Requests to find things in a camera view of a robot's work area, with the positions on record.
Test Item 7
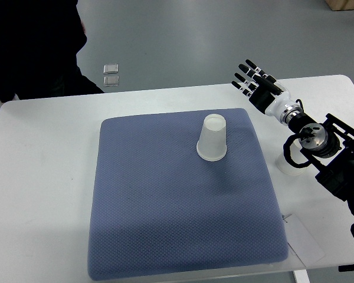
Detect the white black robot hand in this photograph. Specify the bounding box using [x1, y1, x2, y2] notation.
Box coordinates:
[231, 59, 293, 116]

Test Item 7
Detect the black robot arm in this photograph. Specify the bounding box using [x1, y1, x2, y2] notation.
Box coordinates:
[232, 60, 354, 216]

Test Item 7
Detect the white paper cup on mat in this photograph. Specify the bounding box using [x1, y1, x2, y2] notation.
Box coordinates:
[196, 114, 227, 162]

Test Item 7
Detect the wooden furniture corner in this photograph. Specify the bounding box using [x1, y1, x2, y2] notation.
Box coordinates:
[325, 0, 354, 11]

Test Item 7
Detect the upper metal floor plate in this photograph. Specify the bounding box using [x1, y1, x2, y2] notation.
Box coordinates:
[103, 63, 119, 74]

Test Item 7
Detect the blue textured cushion mat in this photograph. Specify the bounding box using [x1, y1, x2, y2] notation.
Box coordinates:
[88, 108, 289, 281]

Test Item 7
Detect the white paper tag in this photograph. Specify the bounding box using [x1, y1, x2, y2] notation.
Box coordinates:
[284, 214, 325, 268]

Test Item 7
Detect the white table leg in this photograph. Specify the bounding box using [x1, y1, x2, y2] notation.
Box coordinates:
[293, 269, 310, 283]

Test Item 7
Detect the black table control panel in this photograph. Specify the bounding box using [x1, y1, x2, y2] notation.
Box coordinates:
[338, 264, 354, 272]

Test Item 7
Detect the person in black clothing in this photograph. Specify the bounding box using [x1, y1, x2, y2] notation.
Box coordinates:
[0, 1, 102, 103]

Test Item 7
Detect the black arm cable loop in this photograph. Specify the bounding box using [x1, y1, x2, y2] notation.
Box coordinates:
[283, 132, 313, 169]

